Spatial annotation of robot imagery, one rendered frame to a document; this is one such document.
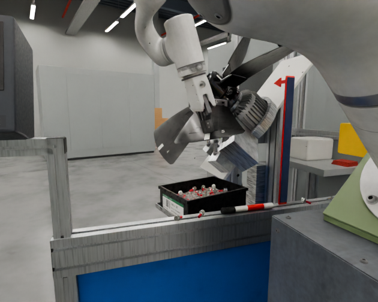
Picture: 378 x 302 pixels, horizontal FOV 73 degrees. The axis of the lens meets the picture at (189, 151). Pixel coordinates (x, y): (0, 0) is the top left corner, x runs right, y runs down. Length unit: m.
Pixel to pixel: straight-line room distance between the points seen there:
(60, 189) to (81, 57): 12.84
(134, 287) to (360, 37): 0.60
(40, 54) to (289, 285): 12.92
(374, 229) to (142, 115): 6.47
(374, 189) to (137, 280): 0.49
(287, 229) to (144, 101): 6.44
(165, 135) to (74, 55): 12.26
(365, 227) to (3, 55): 0.59
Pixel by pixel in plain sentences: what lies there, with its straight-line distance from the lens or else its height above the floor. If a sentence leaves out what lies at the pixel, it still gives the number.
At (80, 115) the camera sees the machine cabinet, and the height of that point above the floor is 1.02.
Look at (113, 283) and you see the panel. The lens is 0.64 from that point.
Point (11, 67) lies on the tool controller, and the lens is 0.50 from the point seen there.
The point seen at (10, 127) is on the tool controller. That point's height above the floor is 1.08.
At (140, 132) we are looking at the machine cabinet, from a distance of 6.73.
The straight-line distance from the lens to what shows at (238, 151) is 0.90.
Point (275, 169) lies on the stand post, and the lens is 1.27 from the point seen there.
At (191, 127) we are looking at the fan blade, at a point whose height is 1.05.
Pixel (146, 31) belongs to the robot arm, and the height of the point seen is 1.32.
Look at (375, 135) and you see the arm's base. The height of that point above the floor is 1.08.
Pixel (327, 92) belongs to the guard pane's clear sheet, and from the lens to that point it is 1.61.
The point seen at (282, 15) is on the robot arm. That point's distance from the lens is 0.20.
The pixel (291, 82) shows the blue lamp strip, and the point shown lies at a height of 1.17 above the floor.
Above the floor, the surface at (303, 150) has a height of 0.91.
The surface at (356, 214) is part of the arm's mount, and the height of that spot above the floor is 0.96.
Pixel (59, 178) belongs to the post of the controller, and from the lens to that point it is 0.54.
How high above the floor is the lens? 1.10
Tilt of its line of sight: 9 degrees down
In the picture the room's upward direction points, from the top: straight up
